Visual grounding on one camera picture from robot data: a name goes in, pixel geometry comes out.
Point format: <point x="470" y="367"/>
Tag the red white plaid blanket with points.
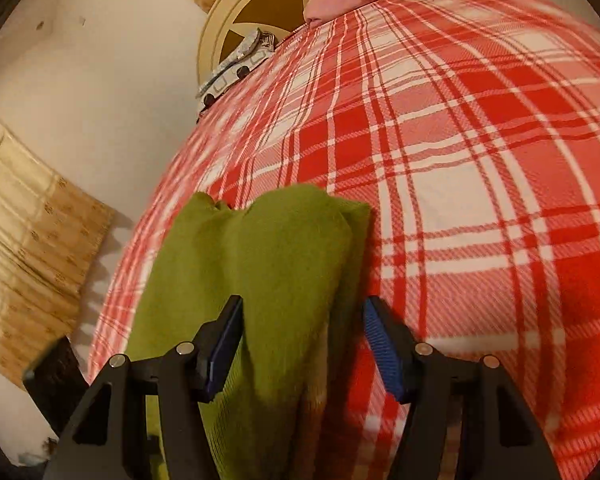
<point x="455" y="185"/>

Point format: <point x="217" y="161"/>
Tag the grey white patterned pillow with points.
<point x="240" y="57"/>

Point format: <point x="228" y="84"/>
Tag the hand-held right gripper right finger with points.
<point x="382" y="355"/>

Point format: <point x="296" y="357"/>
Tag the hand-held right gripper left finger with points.
<point x="220" y="355"/>

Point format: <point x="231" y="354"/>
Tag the green striped knit sweater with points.
<point x="280" y="260"/>

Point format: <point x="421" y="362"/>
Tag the cream wooden headboard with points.
<point x="220" y="30"/>

